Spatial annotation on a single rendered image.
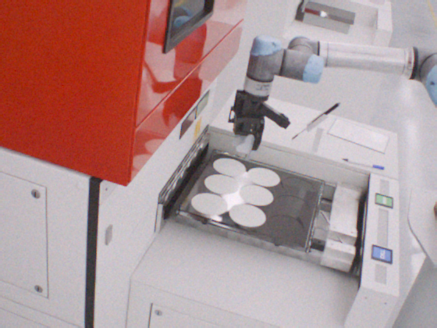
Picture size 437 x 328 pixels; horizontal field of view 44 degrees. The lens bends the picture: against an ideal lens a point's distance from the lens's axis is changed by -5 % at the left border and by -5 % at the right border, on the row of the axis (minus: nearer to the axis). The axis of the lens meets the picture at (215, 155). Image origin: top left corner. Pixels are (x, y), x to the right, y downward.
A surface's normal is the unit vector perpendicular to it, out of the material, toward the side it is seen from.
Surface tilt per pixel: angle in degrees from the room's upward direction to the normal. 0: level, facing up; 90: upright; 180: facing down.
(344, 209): 0
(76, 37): 90
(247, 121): 90
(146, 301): 90
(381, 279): 0
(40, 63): 90
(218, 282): 0
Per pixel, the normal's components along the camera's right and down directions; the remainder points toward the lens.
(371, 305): -0.27, 0.44
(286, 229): 0.16, -0.85
